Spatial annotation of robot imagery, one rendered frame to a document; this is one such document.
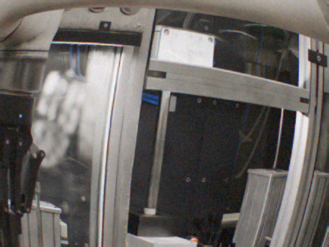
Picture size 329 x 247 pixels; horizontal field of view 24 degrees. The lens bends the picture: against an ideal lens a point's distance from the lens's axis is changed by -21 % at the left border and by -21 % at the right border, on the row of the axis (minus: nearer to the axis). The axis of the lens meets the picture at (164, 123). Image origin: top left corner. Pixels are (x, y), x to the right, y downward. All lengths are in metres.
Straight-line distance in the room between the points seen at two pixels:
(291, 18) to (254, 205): 0.94
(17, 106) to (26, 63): 0.06
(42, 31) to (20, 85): 0.07
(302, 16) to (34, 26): 0.36
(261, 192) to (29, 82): 0.81
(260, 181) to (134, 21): 0.58
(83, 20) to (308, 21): 0.49
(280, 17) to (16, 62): 0.36
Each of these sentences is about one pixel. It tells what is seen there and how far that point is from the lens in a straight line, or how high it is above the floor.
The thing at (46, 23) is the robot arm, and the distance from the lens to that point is 1.04.
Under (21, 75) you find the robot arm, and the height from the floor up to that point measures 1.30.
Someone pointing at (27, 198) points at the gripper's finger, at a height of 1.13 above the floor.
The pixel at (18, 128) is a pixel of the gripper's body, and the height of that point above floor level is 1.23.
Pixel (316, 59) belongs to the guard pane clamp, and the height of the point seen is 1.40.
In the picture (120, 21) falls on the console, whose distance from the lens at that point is 1.27.
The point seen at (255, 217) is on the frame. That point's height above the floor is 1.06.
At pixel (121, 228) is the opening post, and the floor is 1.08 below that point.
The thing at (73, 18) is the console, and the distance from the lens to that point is 1.23.
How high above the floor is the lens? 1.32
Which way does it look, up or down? 3 degrees down
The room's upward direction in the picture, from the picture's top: 7 degrees clockwise
